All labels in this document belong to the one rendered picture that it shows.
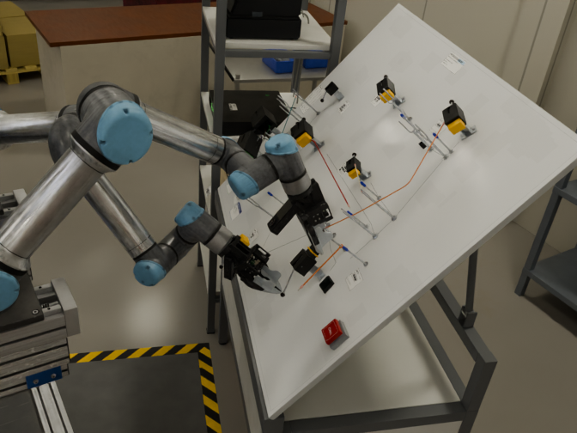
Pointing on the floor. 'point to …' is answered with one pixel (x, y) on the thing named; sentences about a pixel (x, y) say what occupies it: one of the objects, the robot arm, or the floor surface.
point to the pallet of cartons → (16, 43)
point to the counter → (137, 54)
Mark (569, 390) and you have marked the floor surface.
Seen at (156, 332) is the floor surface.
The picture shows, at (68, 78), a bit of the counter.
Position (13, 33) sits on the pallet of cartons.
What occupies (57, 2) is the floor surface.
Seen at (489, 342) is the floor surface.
